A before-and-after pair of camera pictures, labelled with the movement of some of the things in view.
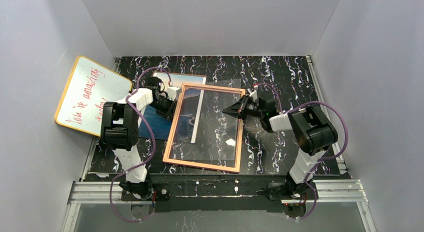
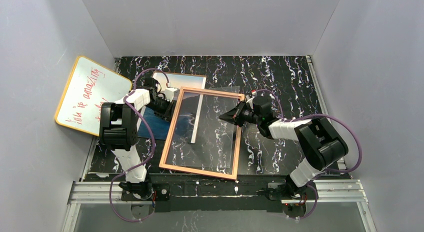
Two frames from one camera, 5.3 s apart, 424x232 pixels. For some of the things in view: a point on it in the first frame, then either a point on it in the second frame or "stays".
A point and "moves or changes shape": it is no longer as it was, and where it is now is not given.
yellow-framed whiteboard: x=89 y=85 stays
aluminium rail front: x=322 y=191 stays
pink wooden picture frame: x=240 y=141 moves or changes shape
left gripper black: x=167 y=106 stays
